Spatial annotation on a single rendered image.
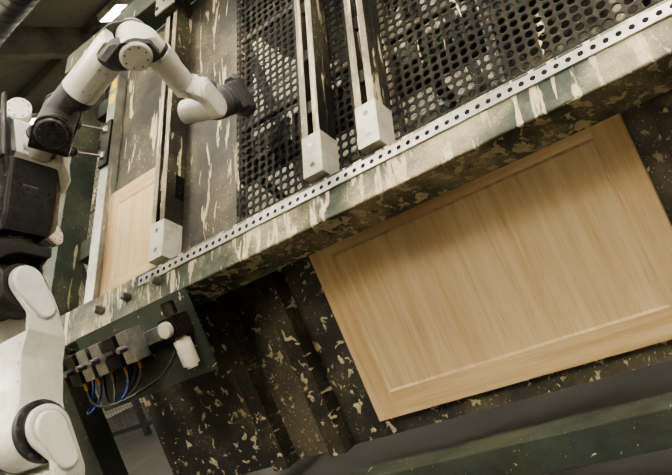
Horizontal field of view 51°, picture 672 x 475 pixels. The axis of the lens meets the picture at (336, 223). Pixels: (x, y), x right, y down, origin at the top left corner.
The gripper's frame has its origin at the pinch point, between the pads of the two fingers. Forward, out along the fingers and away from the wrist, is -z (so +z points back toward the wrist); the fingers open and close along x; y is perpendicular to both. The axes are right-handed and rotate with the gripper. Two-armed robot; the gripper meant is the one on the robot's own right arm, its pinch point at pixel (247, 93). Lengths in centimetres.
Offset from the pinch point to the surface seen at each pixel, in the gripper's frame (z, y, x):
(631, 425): 48, -71, -103
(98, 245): 15, 70, -17
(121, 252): 17, 60, -23
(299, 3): -11.7, -23.1, 14.8
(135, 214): 9, 55, -14
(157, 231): 24.6, 35.1, -22.5
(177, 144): -0.6, 32.7, -1.6
